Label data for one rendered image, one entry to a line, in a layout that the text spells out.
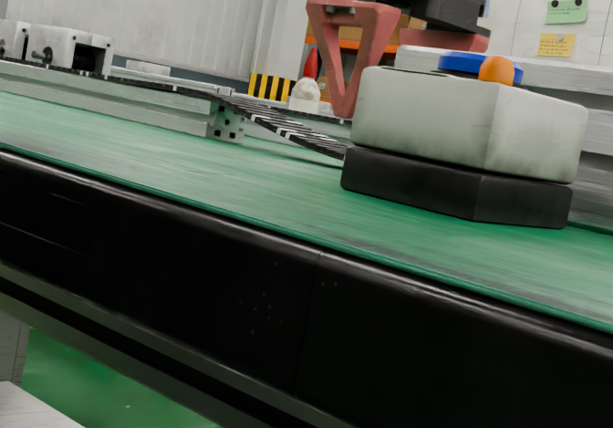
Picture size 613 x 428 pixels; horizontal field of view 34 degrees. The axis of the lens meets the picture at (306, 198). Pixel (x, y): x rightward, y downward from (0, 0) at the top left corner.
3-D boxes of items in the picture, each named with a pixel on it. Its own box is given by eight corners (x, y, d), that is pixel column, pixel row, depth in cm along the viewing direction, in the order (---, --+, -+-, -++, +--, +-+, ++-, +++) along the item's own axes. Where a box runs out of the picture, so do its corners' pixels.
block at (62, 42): (7, 80, 155) (17, 19, 154) (67, 90, 163) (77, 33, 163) (45, 88, 148) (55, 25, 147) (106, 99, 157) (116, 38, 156)
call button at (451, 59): (416, 87, 47) (424, 45, 47) (464, 99, 50) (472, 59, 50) (485, 97, 45) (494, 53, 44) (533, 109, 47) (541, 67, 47)
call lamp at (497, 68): (471, 78, 43) (476, 50, 43) (490, 83, 44) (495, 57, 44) (499, 82, 42) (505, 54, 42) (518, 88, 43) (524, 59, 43)
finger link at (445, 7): (472, 142, 70) (498, 10, 70) (409, 130, 65) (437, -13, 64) (398, 130, 75) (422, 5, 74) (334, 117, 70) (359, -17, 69)
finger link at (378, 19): (428, 134, 67) (456, -6, 66) (358, 120, 61) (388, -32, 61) (354, 120, 71) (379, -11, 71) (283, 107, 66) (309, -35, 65)
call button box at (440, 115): (336, 188, 48) (360, 57, 47) (454, 202, 55) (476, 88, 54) (472, 222, 42) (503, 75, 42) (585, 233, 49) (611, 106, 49)
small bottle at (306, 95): (312, 141, 129) (329, 51, 128) (310, 142, 126) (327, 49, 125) (284, 136, 130) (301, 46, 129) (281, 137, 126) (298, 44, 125)
